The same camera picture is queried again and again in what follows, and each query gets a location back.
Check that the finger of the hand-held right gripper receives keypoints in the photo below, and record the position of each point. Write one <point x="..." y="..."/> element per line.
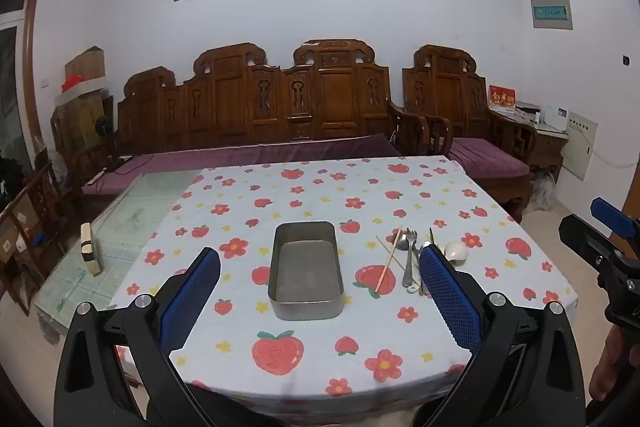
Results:
<point x="607" y="211"/>

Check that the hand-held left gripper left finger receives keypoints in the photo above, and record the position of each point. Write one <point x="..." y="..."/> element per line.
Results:
<point x="192" y="297"/>

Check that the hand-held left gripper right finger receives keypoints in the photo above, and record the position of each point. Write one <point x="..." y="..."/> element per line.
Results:
<point x="450" y="302"/>

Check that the white ceramic spoon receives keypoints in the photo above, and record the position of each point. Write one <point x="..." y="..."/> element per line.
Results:
<point x="456" y="252"/>

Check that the metal fork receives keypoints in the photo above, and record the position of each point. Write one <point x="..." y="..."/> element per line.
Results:
<point x="413" y="264"/>

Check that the small metal spoon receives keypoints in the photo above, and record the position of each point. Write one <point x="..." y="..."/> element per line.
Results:
<point x="425" y="244"/>

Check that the wooden chopstick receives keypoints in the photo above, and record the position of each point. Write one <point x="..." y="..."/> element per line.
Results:
<point x="385" y="246"/>
<point x="389" y="259"/>

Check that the large metal spoon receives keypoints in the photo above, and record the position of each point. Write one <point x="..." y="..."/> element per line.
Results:
<point x="403" y="241"/>

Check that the rectangular metal tin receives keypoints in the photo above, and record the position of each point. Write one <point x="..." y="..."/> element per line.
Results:
<point x="306" y="302"/>

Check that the person's right hand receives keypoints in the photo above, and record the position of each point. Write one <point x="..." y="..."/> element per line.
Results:
<point x="607" y="362"/>

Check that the clear plastic bag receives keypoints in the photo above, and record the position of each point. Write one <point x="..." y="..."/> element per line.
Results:
<point x="542" y="192"/>

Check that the wooden side table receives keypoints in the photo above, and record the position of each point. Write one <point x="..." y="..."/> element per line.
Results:
<point x="547" y="152"/>

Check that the white box device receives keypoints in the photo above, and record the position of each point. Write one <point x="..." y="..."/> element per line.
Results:
<point x="554" y="119"/>

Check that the small white device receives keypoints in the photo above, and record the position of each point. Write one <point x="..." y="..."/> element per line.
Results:
<point x="527" y="113"/>

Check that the square purple seat cushion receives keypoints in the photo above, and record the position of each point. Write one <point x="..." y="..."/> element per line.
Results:
<point x="490" y="159"/>

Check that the long purple seat cushion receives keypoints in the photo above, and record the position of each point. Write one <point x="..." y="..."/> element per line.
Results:
<point x="225" y="159"/>

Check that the red gift box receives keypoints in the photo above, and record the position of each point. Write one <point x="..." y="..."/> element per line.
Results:
<point x="502" y="99"/>

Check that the strawberry flower printed tablecloth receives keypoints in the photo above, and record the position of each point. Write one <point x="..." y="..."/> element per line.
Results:
<point x="310" y="187"/>

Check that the wooden side cabinet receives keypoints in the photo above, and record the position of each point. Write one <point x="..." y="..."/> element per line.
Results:
<point x="25" y="232"/>

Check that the black fan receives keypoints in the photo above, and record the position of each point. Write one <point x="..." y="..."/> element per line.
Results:
<point x="103" y="127"/>

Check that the carved wooden sofa bench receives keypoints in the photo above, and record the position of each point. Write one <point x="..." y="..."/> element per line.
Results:
<point x="225" y="107"/>

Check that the carved wooden armchair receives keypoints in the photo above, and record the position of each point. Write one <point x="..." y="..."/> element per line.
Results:
<point x="450" y="97"/>

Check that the large cardboard box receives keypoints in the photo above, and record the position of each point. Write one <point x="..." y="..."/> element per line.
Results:
<point x="80" y="122"/>

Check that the white flat board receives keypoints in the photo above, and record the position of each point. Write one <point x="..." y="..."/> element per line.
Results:
<point x="82" y="92"/>

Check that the red plastic item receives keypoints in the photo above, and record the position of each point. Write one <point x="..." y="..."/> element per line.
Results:
<point x="72" y="83"/>

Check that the small cardboard box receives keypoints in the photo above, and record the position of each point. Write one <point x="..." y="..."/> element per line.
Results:
<point x="85" y="64"/>

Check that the white wall panel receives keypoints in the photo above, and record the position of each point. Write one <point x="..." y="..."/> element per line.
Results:
<point x="582" y="147"/>

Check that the grey wall electrical panel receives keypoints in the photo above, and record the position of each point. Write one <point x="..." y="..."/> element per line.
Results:
<point x="550" y="12"/>

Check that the wooden door frame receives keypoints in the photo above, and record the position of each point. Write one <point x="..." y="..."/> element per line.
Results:
<point x="31" y="57"/>

